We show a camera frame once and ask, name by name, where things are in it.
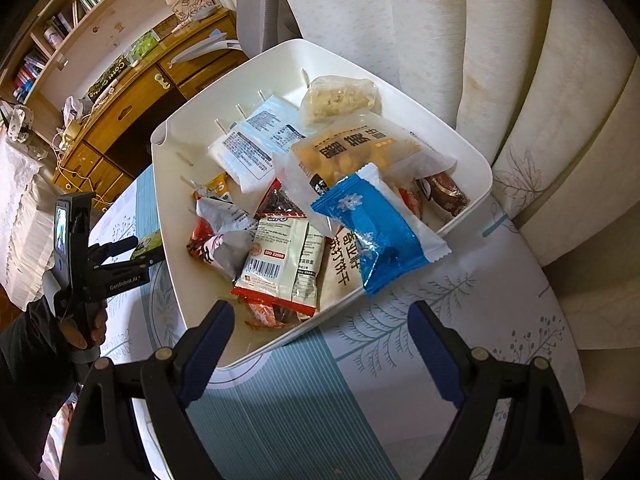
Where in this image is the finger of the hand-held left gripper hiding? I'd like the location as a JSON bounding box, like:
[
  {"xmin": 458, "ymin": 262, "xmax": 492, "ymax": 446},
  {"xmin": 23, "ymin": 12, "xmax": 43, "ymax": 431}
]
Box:
[
  {"xmin": 89, "ymin": 236, "xmax": 141, "ymax": 261},
  {"xmin": 100, "ymin": 252, "xmax": 166, "ymax": 273}
]

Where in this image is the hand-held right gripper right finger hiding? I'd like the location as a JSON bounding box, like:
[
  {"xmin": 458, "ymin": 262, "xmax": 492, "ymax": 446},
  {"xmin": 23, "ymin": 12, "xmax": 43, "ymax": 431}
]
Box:
[{"xmin": 407, "ymin": 300, "xmax": 586, "ymax": 480}]

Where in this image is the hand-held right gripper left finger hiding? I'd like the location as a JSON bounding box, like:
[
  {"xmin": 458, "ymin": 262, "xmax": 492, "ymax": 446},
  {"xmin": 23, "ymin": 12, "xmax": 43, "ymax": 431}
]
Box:
[{"xmin": 60, "ymin": 299, "xmax": 236, "ymax": 480}]

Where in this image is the green snack packet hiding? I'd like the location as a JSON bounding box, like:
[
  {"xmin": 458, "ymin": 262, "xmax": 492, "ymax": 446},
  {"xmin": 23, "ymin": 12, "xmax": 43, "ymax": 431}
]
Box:
[{"xmin": 130, "ymin": 229, "xmax": 164, "ymax": 262}]

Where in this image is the red orange snack packet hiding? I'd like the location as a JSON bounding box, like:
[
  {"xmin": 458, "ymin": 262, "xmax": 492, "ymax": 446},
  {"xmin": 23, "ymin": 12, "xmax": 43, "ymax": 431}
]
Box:
[{"xmin": 239, "ymin": 297, "xmax": 313, "ymax": 332}]

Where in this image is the white plastic bin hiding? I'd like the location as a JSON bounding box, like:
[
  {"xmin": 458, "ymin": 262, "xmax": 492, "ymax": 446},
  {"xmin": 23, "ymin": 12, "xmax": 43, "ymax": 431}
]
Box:
[{"xmin": 150, "ymin": 37, "xmax": 493, "ymax": 372}]

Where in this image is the silver and red snack packet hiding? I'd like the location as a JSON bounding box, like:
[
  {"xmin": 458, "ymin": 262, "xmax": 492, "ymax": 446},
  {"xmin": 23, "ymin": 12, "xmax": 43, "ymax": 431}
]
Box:
[{"xmin": 185, "ymin": 194, "xmax": 257, "ymax": 282}]

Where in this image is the orange and white sachet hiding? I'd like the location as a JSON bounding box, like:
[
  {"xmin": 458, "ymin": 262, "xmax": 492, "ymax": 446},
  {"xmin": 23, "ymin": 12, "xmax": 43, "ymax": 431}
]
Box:
[{"xmin": 191, "ymin": 171, "xmax": 234, "ymax": 203}]

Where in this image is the beige red-edged snack packet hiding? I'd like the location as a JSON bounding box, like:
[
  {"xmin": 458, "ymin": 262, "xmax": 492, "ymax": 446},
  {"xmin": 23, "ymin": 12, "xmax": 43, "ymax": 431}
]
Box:
[{"xmin": 230, "ymin": 215, "xmax": 327, "ymax": 317}]

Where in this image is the blue snowflake snack packet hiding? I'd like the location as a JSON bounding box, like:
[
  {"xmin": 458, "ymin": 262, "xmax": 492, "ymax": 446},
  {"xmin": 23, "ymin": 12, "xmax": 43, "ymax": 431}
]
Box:
[{"xmin": 309, "ymin": 162, "xmax": 452, "ymax": 301}]

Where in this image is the dark red snowflake packet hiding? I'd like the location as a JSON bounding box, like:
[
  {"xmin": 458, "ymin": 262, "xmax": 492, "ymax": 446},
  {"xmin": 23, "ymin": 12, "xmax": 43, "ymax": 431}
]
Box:
[{"xmin": 417, "ymin": 171, "xmax": 472, "ymax": 217}]

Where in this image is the light blue bread packet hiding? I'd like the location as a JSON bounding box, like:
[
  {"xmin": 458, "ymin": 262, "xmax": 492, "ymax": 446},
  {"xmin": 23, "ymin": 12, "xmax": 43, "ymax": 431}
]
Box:
[{"xmin": 206, "ymin": 94, "xmax": 309, "ymax": 194}]

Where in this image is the orange biscuit packet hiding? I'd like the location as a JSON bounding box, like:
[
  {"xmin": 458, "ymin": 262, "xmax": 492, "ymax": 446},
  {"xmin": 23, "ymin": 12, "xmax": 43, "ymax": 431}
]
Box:
[{"xmin": 272, "ymin": 111, "xmax": 459, "ymax": 213}]

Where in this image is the puffed rice cake packet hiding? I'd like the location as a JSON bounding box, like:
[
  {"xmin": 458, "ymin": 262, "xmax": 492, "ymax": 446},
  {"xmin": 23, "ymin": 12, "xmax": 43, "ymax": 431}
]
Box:
[{"xmin": 299, "ymin": 75, "xmax": 384, "ymax": 127}]

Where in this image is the person's left forearm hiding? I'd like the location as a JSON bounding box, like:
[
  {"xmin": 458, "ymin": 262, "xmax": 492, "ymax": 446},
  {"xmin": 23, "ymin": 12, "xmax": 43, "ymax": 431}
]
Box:
[{"xmin": 0, "ymin": 300, "xmax": 88, "ymax": 466}]

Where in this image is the person's left hand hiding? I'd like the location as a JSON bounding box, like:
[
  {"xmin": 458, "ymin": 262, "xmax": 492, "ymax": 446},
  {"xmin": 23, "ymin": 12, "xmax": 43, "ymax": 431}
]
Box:
[{"xmin": 59, "ymin": 305, "xmax": 109, "ymax": 352}]

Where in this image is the white lace cover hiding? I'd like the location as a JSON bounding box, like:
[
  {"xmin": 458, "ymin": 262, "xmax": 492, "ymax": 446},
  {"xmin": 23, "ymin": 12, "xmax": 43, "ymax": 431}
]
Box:
[{"xmin": 0, "ymin": 132, "xmax": 57, "ymax": 311}]

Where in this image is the teal striped table mat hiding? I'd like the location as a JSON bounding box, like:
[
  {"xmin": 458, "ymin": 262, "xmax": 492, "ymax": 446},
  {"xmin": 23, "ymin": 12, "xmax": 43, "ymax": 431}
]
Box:
[{"xmin": 132, "ymin": 165, "xmax": 416, "ymax": 480}]

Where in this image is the wooden desk with drawers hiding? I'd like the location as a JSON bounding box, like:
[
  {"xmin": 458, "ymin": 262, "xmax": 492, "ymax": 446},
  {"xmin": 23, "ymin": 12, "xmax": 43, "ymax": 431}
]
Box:
[{"xmin": 51, "ymin": 7, "xmax": 240, "ymax": 203}]

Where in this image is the white plastic bag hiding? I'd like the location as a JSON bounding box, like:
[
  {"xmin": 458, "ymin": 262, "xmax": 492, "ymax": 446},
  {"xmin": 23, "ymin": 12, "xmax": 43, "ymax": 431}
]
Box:
[{"xmin": 61, "ymin": 96, "xmax": 90, "ymax": 126}]

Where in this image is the patterned fabric bag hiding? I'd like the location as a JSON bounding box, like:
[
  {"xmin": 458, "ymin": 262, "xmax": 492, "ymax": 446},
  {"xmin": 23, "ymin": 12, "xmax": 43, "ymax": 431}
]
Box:
[{"xmin": 0, "ymin": 102, "xmax": 33, "ymax": 148}]

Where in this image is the dark printed box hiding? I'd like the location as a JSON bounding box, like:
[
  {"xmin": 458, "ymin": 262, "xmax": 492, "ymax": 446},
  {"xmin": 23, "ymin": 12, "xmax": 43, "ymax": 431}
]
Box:
[{"xmin": 86, "ymin": 52, "xmax": 135, "ymax": 101}]

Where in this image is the green pack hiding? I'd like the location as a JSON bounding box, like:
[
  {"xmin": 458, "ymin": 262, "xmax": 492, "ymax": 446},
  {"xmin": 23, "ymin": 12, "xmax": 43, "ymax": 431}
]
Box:
[{"xmin": 131, "ymin": 30, "xmax": 162, "ymax": 59}]

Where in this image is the wooden bookshelf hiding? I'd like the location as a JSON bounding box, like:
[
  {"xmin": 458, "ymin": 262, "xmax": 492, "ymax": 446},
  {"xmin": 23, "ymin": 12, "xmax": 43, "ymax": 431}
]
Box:
[{"xmin": 0, "ymin": 0, "xmax": 236, "ymax": 126}]

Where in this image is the row of books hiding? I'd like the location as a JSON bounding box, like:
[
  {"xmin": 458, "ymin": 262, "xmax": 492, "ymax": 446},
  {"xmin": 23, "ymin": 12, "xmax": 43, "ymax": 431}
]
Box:
[{"xmin": 10, "ymin": 0, "xmax": 146, "ymax": 103}]

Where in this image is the printed cardboard box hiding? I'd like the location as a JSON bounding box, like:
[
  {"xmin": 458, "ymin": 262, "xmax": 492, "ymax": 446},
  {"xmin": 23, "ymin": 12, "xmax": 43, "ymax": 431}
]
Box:
[{"xmin": 171, "ymin": 0, "xmax": 219, "ymax": 25}]

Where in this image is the grey office chair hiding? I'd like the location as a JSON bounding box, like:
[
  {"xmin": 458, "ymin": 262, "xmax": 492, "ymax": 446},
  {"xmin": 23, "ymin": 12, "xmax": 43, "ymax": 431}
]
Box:
[{"xmin": 167, "ymin": 0, "xmax": 307, "ymax": 68}]

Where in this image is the floral cream curtain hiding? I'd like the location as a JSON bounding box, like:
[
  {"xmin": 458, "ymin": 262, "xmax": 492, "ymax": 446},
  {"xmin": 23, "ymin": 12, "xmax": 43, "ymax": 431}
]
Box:
[{"xmin": 267, "ymin": 0, "xmax": 640, "ymax": 411}]

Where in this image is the white cable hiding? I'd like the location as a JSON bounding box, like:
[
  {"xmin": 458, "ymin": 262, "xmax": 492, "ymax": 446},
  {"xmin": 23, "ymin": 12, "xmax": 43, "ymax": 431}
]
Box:
[{"xmin": 52, "ymin": 135, "xmax": 116, "ymax": 208}]

